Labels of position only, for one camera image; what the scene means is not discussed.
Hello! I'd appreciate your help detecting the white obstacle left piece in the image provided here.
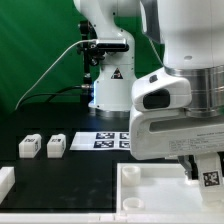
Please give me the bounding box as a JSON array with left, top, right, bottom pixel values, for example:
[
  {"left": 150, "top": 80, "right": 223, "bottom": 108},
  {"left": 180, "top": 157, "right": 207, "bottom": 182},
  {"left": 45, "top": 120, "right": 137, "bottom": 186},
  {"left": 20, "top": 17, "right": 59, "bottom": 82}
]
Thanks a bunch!
[{"left": 0, "top": 167, "right": 15, "bottom": 204}]

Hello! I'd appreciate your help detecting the black camera stand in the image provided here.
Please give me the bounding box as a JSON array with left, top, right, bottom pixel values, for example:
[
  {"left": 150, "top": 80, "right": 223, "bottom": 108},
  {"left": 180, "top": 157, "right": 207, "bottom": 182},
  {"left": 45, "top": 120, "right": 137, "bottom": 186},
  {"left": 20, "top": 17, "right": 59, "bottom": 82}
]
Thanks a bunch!
[{"left": 77, "top": 20, "right": 105, "bottom": 109}]

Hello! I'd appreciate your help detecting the white obstacle front rail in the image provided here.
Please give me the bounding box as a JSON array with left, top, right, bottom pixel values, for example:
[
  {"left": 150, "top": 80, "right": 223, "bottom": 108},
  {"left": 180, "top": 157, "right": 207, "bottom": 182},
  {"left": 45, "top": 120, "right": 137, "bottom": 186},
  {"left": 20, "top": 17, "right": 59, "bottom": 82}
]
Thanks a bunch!
[{"left": 0, "top": 213, "right": 224, "bottom": 224}]

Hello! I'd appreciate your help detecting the white tag base sheet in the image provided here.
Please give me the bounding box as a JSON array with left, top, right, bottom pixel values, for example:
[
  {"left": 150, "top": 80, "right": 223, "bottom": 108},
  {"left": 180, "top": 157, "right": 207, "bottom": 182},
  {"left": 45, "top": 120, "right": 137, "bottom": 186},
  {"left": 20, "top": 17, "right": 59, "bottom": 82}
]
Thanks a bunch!
[{"left": 70, "top": 131, "right": 130, "bottom": 151}]

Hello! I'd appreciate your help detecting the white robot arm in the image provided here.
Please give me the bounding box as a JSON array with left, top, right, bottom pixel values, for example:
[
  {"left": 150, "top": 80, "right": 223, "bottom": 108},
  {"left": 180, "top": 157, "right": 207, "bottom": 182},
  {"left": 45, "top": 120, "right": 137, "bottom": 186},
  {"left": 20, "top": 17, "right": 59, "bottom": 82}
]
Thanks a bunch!
[{"left": 73, "top": 0, "right": 224, "bottom": 178}]

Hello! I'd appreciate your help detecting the black cable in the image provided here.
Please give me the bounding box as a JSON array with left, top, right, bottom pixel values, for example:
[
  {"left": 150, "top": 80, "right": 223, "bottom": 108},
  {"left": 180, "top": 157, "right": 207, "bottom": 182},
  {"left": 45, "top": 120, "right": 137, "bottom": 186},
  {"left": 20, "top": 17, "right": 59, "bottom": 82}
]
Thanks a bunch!
[{"left": 16, "top": 85, "right": 93, "bottom": 109}]

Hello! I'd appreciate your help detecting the white square tabletop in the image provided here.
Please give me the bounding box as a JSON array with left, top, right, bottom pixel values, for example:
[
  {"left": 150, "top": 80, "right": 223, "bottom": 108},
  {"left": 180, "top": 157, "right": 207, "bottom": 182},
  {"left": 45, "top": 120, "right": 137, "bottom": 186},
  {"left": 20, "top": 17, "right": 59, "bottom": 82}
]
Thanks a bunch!
[{"left": 116, "top": 163, "right": 224, "bottom": 215}]

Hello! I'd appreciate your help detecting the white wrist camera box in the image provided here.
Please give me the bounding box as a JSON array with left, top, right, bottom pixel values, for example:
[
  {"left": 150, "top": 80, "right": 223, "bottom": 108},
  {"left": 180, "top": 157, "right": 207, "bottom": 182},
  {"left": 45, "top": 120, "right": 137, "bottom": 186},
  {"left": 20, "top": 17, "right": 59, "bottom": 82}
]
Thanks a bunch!
[{"left": 131, "top": 68, "right": 192, "bottom": 112}]

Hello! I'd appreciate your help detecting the white cable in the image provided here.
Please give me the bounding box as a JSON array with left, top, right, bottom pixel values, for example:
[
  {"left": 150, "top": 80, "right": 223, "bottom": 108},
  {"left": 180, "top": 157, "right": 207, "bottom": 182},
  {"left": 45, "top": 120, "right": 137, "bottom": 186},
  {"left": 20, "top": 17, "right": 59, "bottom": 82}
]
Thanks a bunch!
[{"left": 14, "top": 39, "right": 98, "bottom": 110}]

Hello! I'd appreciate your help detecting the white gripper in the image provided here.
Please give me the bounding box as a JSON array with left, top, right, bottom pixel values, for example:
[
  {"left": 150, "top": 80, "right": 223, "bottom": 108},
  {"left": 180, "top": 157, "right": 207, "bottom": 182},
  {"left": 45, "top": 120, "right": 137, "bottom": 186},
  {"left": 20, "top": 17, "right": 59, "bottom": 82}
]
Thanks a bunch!
[{"left": 129, "top": 108, "right": 224, "bottom": 177}]

